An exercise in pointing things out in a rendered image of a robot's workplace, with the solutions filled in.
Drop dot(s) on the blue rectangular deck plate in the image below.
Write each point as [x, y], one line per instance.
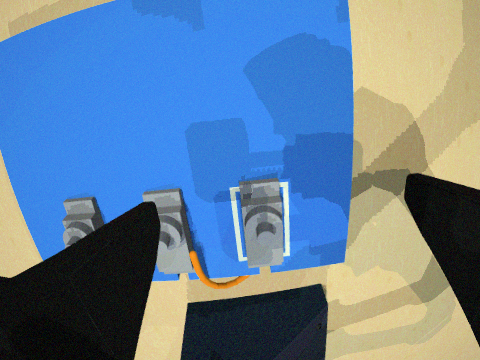
[176, 101]

